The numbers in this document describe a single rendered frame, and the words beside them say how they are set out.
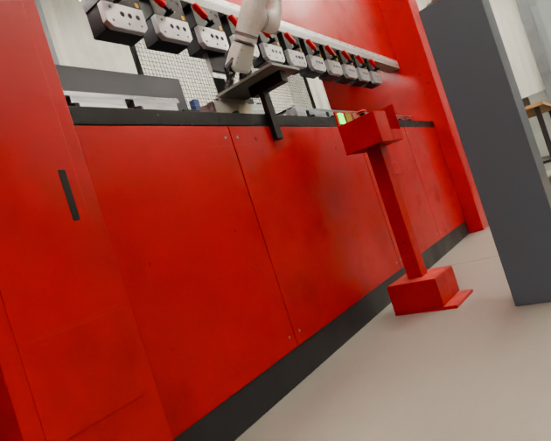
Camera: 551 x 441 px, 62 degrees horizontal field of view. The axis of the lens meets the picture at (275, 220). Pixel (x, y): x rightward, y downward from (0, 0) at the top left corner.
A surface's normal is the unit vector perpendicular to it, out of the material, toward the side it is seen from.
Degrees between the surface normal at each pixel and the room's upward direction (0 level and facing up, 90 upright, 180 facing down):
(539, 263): 90
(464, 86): 90
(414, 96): 90
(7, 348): 90
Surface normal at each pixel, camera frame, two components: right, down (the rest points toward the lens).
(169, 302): 0.77, -0.25
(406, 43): -0.56, 0.16
